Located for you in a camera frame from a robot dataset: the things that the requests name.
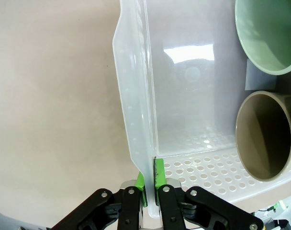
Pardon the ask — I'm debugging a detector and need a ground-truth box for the green ceramic mug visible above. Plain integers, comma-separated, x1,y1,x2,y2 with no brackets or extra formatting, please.
234,0,291,76

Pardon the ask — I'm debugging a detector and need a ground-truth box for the white perforated plastic basket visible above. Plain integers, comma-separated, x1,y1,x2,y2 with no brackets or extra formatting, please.
111,0,291,219

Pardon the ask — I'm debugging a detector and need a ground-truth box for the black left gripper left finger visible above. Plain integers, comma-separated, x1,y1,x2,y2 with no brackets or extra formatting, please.
49,171,149,230

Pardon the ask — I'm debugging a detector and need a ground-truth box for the beige ceramic mug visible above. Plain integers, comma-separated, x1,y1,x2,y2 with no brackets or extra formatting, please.
235,90,291,182

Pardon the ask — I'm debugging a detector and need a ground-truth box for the white robot base equipment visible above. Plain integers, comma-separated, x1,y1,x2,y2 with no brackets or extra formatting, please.
254,198,291,230

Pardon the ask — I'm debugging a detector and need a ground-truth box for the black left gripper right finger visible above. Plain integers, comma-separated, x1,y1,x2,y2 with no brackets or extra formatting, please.
153,157,265,230

